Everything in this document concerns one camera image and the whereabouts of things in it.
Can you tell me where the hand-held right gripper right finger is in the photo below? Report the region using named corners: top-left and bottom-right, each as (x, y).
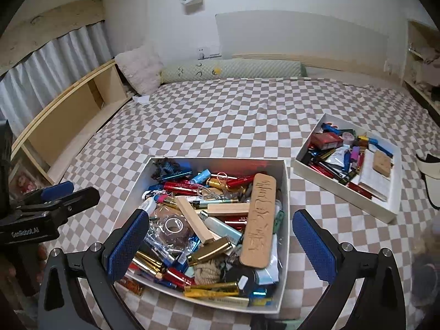
top-left (291, 209), bottom-right (406, 330)

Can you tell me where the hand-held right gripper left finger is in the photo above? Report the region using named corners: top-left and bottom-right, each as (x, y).
top-left (37, 209), bottom-right (150, 330)

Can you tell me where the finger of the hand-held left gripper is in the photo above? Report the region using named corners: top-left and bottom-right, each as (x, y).
top-left (26, 181), bottom-right (74, 204)
top-left (51, 187), bottom-right (100, 215)

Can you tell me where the large white box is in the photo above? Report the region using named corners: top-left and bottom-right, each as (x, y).
top-left (108, 157), bottom-right (291, 320)

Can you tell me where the carved wooden board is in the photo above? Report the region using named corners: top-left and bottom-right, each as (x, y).
top-left (241, 174), bottom-right (277, 269)

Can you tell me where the long light wooden block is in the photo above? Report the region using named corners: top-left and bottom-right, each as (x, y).
top-left (176, 196), bottom-right (216, 245)

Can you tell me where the red printed picture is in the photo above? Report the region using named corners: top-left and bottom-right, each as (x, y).
top-left (10, 165), bottom-right (40, 198)

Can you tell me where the small white box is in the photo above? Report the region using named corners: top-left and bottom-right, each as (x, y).
top-left (292, 113), bottom-right (402, 225)

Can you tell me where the light wooden bedside shelf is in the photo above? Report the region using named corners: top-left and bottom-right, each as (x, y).
top-left (11, 58), bottom-right (134, 185)

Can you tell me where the pile of lighters and tubes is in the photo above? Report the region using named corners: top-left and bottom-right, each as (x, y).
top-left (125, 158), bottom-right (284, 308)

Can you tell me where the heap of small colourful lighters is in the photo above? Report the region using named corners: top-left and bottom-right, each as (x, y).
top-left (302, 124), bottom-right (394, 200)

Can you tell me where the gold metal lighter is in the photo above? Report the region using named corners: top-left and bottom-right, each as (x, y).
top-left (187, 236), bottom-right (232, 266)

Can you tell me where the dark toy figure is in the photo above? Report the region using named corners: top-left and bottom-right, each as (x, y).
top-left (151, 157), bottom-right (183, 181)

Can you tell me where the white flat pack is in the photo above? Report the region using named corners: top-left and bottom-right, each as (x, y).
top-left (357, 148), bottom-right (392, 198)

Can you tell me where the short light wooden block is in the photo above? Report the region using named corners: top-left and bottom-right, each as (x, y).
top-left (207, 203), bottom-right (250, 218)

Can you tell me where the silver foil pouch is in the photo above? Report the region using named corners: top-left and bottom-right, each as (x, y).
top-left (323, 147), bottom-right (352, 174)

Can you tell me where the small engraved cork board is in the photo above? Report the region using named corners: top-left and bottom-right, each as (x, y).
top-left (373, 150), bottom-right (393, 178)

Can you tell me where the red cigarette pack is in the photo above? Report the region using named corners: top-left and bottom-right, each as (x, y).
top-left (310, 133), bottom-right (344, 151)

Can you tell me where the grey curtain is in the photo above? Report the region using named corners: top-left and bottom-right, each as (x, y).
top-left (0, 21), bottom-right (115, 140)

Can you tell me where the pink fluffy pillow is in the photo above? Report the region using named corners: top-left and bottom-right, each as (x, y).
top-left (114, 46), bottom-right (164, 96)

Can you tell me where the brown white checkered blanket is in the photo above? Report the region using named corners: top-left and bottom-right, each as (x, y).
top-left (39, 76), bottom-right (440, 330)

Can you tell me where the cream weathered beam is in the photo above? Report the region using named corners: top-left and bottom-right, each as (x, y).
top-left (0, 0), bottom-right (105, 74)

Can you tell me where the green bolster pillow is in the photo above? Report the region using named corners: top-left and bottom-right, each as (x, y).
top-left (160, 59), bottom-right (307, 84)

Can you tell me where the cream shelf unit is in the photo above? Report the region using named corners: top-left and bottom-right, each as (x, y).
top-left (401, 19), bottom-right (440, 121)

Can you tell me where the tan rope ball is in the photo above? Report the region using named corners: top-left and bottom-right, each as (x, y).
top-left (193, 260), bottom-right (223, 287)

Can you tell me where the white wall socket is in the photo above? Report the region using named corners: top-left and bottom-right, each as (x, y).
top-left (197, 47), bottom-right (221, 60)

